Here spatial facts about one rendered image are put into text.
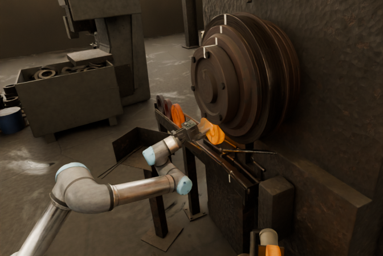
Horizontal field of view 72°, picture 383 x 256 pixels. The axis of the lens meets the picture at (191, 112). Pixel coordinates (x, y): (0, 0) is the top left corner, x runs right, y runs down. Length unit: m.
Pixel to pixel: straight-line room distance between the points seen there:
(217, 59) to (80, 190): 0.62
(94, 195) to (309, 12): 0.88
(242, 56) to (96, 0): 2.72
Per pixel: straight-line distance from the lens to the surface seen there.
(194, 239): 1.87
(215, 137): 1.24
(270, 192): 0.95
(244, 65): 0.83
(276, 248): 0.83
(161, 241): 1.88
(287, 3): 0.93
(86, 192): 0.99
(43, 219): 1.16
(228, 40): 0.88
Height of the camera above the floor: 1.42
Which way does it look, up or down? 24 degrees down
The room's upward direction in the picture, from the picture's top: 5 degrees counter-clockwise
